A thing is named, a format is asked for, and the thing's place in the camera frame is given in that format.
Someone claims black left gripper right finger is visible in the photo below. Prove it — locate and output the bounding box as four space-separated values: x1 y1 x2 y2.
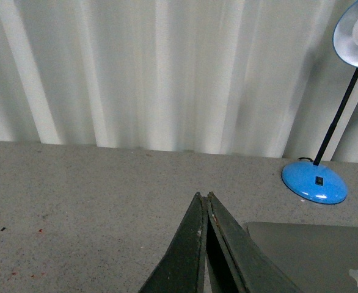
206 192 301 292

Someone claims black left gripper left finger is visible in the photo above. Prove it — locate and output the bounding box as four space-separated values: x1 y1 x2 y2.
139 192 208 292

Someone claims grey laptop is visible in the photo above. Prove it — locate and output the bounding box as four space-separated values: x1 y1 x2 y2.
247 222 358 292

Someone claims blue desk lamp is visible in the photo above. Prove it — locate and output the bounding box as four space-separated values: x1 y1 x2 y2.
281 1 358 204

